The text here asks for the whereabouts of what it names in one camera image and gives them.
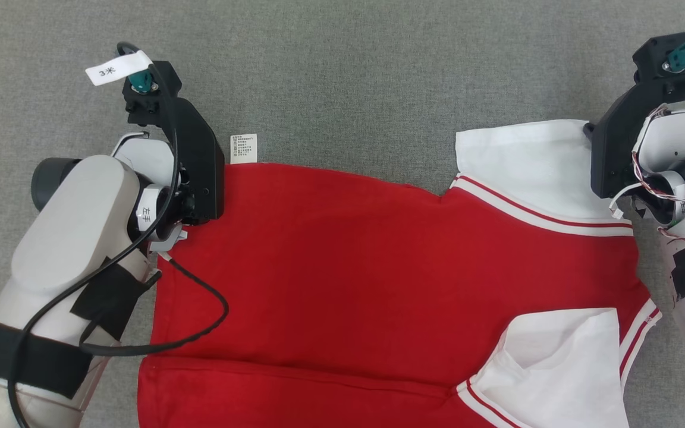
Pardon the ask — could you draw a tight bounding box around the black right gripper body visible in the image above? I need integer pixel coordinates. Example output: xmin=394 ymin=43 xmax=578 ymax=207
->
xmin=583 ymin=77 xmax=685 ymax=200

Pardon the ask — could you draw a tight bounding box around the white paper cable label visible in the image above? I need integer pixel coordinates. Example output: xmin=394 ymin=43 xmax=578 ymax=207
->
xmin=86 ymin=51 xmax=153 ymax=87

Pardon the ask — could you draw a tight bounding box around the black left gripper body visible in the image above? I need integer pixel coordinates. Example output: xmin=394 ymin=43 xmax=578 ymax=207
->
xmin=164 ymin=98 xmax=225 ymax=225

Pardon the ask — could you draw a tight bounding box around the grey fabric sofa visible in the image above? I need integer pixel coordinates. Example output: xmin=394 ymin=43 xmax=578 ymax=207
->
xmin=0 ymin=0 xmax=685 ymax=428

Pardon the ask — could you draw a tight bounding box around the red and white basketball jersey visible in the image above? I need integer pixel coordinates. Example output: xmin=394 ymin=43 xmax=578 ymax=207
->
xmin=137 ymin=119 xmax=663 ymax=428

